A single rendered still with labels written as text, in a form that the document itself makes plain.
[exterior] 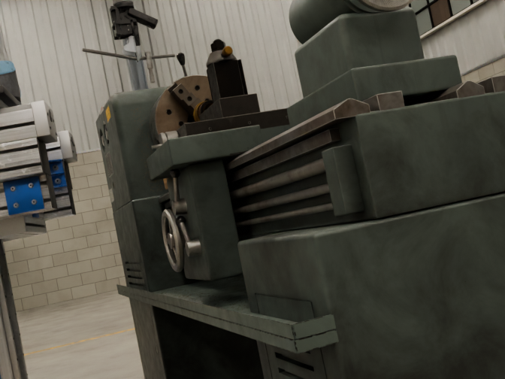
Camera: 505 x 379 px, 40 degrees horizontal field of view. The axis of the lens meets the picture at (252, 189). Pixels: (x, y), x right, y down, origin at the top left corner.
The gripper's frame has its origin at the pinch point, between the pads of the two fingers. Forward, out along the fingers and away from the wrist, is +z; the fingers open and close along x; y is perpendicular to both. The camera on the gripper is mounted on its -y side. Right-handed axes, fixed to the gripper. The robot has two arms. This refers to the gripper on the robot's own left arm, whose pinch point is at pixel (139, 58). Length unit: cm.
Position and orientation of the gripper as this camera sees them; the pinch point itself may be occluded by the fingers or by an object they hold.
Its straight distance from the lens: 265.4
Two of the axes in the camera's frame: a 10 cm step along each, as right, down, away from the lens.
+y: -9.3, 1.7, -3.2
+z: 1.9, 9.8, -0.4
